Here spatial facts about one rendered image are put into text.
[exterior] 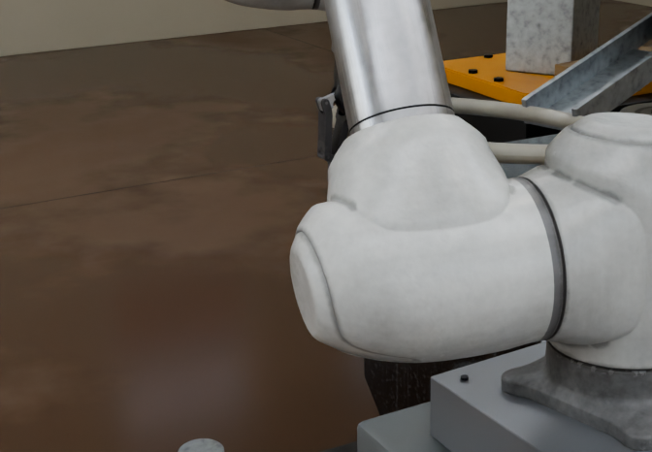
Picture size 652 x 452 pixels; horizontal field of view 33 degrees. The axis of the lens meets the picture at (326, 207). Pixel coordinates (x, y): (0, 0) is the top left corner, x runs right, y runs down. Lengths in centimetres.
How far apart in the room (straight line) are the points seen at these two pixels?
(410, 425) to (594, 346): 26
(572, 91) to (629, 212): 120
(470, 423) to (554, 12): 197
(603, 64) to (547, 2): 74
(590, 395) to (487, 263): 19
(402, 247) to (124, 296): 274
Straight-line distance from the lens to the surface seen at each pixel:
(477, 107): 208
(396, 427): 121
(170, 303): 355
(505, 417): 109
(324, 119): 171
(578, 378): 107
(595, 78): 223
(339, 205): 96
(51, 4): 792
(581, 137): 102
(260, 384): 301
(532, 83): 290
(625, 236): 99
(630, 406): 106
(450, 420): 115
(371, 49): 101
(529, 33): 301
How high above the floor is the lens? 141
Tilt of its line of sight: 19 degrees down
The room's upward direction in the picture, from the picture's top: 1 degrees counter-clockwise
